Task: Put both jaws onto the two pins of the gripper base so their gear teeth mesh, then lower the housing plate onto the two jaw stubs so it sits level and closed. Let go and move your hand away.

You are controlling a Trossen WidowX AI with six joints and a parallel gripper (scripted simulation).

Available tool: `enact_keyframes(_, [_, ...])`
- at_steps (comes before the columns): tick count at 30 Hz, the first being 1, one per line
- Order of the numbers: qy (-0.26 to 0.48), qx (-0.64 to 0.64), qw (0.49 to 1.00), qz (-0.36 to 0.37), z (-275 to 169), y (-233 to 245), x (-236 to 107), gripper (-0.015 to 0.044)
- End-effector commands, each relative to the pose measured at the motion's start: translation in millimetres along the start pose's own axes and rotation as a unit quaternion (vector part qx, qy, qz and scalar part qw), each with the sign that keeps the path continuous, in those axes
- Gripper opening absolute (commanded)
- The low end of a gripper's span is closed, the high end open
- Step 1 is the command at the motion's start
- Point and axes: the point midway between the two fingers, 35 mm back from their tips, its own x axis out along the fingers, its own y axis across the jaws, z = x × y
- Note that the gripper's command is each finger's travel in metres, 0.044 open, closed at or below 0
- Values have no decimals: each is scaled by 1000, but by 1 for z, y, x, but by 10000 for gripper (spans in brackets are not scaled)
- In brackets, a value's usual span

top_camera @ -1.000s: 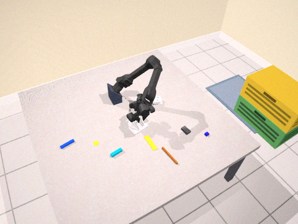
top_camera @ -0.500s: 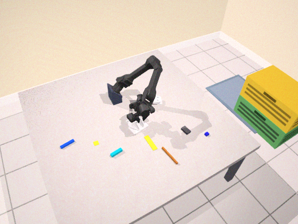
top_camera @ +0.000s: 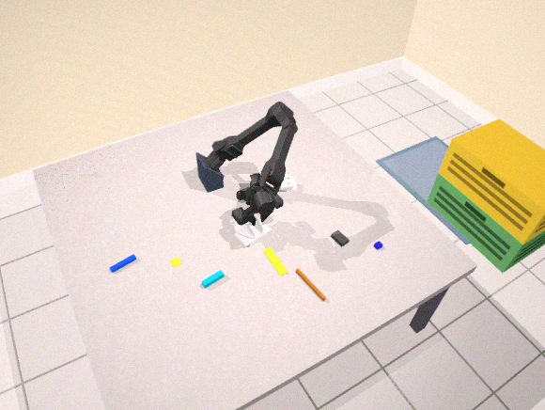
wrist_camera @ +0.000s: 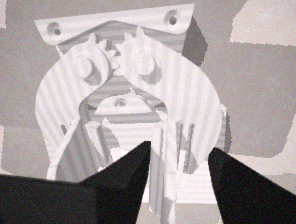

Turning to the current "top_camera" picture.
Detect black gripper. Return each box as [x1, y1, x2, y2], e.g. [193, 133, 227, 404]
[231, 193, 284, 227]

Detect cyan rounded bar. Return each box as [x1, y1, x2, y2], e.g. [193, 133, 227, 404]
[202, 270, 224, 288]

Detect orange thin bar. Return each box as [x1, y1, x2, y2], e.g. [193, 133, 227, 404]
[296, 268, 326, 301]

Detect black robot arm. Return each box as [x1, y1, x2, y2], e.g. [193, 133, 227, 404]
[202, 102, 298, 215]

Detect yellow flat bar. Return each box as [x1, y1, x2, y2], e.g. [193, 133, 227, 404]
[263, 248, 288, 276]

